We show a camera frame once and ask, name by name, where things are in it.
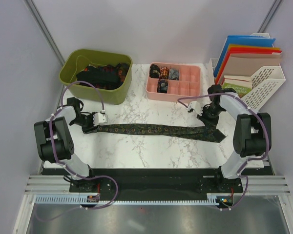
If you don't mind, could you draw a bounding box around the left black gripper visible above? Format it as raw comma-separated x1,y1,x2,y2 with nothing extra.
70,112,100,135

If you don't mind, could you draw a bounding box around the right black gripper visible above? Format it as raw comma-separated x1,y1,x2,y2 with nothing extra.
197,104,224,130

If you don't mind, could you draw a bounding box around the dark green leaf-patterned tie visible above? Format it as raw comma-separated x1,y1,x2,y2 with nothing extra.
97,123,226,143

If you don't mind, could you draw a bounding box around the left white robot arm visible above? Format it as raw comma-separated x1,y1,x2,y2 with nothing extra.
34,97,107,192

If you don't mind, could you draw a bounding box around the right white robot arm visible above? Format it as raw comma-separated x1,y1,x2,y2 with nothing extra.
198,85,272,192

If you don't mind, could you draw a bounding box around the pile of dark ties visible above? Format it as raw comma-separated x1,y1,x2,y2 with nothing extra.
76,63,129,90

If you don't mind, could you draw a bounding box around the green treehouse book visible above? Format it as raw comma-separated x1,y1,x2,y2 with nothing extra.
222,76,252,98

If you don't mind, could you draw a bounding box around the olive green plastic bin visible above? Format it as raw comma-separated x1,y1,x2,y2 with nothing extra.
59,49,132,105

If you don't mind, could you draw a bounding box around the rolled grey tie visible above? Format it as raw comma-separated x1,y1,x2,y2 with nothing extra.
168,68,179,80

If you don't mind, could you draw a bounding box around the pink compartment organizer tray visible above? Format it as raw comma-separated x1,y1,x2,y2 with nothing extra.
146,62,201,102

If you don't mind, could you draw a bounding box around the rolled dark blue tie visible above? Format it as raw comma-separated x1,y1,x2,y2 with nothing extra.
157,79,168,94

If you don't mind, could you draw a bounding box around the beige folder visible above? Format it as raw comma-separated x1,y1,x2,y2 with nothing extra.
215,53,282,84

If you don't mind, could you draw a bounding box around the white perforated file holder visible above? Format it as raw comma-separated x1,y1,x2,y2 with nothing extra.
209,33,285,110

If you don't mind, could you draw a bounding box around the rolled red orange tie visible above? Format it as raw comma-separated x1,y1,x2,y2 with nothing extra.
160,66,169,79

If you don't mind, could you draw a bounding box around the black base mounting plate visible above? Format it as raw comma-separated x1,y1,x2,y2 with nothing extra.
40,167,274,201

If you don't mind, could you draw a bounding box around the red folder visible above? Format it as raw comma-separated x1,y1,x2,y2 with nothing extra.
214,46,282,86

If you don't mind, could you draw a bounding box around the rolled dark patterned tie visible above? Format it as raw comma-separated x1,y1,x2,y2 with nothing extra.
149,64,160,78

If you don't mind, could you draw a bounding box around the orange folder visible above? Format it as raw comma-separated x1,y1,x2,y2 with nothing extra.
214,43,282,78

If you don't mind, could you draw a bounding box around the blue folder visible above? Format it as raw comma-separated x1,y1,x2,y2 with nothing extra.
213,35,275,78

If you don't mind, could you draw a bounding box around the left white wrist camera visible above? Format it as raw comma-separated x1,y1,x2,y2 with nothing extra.
93,112,108,126

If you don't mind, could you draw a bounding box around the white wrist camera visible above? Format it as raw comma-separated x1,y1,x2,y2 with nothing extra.
188,101,203,115
93,112,108,126

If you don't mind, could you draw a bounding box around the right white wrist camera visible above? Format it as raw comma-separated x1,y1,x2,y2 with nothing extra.
188,101,203,115

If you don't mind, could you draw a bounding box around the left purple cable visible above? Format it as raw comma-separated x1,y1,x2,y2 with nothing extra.
34,80,119,222

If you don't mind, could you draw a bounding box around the aluminium frame rail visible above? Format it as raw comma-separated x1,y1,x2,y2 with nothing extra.
25,175,290,195

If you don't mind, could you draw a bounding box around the white slotted cable duct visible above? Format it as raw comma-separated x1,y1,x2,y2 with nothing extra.
35,194,232,205

